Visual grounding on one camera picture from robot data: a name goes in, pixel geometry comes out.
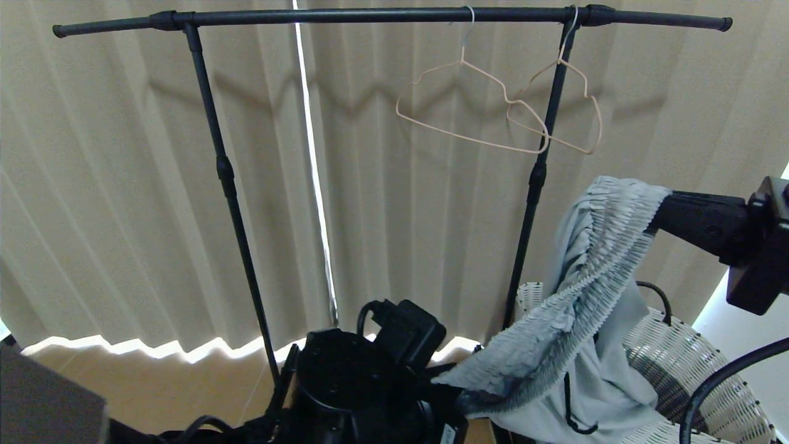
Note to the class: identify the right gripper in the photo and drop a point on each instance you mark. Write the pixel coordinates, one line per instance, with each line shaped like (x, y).
(767, 271)

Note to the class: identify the pale grey shorts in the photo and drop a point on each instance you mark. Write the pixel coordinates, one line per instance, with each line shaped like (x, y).
(585, 296)

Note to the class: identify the pink clothes hanger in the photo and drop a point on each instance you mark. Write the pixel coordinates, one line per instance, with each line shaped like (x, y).
(474, 140)
(598, 123)

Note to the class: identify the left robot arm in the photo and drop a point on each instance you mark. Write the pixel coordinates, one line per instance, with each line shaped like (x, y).
(345, 382)

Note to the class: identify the white laundry basket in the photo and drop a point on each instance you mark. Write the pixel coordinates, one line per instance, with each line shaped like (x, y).
(690, 345)

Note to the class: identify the black clothes rack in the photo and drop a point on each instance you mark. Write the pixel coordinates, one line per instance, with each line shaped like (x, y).
(370, 15)

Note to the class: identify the beige curtain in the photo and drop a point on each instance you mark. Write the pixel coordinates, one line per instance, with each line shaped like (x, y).
(400, 234)

